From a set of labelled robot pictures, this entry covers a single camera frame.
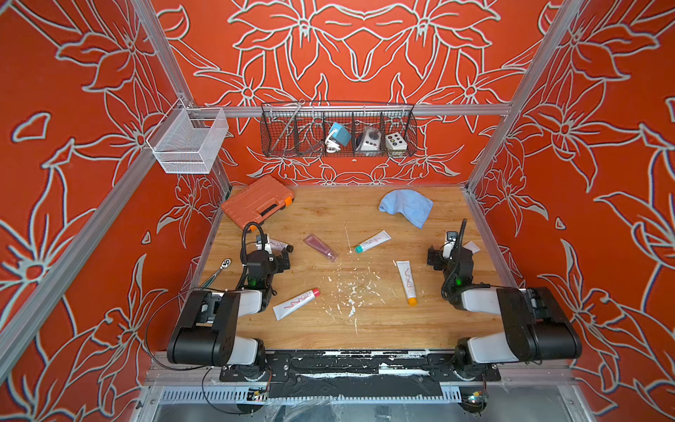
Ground green cap toothpaste tube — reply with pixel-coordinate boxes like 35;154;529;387
354;230;391;253

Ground orange tool case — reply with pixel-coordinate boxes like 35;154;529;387
221;175;295;230

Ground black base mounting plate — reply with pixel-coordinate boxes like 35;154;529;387
219;350;501;403

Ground white button box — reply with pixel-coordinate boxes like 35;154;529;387
385;132;408;156

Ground white round dial device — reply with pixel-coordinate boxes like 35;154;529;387
356;126;382;156

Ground blue microfiber cloth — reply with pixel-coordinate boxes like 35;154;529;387
378;189;433;229

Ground pink cap toothpaste tube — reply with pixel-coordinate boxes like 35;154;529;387
274;288;321;321

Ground orange cap toothpaste tube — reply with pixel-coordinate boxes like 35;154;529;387
396;261;418;307

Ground pink translucent tube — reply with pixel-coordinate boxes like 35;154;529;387
303;234;338;262

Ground black wire basket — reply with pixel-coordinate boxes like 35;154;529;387
260;100;418;158

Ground clear plastic bin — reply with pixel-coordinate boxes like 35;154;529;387
147;108;230;175

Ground teal white charger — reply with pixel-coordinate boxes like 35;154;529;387
324;122;352;154

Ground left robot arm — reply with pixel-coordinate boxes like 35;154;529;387
166;222;290;373

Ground ratchet wrench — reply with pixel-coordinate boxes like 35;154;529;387
200;258;231;289

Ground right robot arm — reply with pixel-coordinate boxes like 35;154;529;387
427;219;583;380

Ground black cap white tube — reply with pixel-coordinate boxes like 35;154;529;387
267;238;294;253

